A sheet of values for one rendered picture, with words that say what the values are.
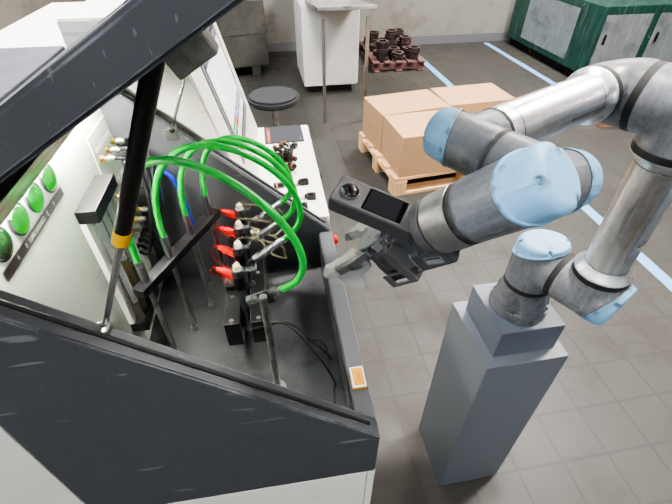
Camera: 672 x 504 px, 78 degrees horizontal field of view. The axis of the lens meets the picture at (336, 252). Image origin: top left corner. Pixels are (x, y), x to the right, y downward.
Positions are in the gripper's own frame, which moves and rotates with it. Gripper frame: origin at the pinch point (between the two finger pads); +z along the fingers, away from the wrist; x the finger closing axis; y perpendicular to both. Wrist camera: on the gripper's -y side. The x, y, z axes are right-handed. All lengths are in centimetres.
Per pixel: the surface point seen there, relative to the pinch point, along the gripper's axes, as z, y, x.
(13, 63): 37, -64, 6
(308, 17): 250, -71, 351
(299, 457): 25.9, 25.2, -24.7
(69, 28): 38, -65, 21
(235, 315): 44.3, 2.5, -4.4
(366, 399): 20.6, 30.3, -8.9
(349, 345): 28.6, 25.3, 1.5
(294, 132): 87, -13, 86
